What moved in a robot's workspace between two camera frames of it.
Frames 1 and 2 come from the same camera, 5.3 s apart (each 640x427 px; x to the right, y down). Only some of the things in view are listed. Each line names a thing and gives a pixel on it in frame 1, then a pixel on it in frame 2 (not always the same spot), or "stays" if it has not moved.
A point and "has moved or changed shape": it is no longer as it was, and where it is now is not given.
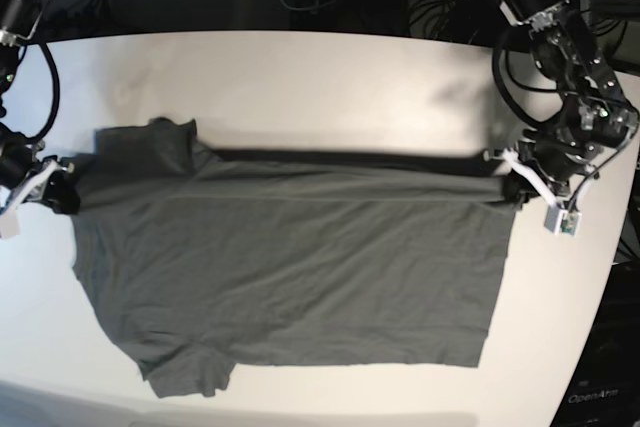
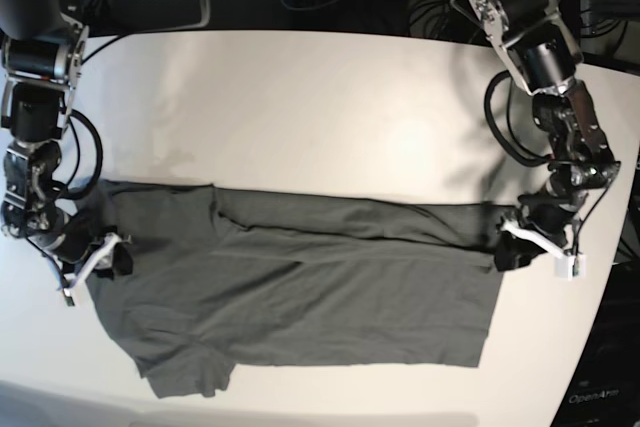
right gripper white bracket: [34, 186] -> [122, 260]
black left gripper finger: [518, 190] -> [515, 252]
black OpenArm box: [606, 389] stays
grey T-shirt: [198, 260] has moved or changed shape
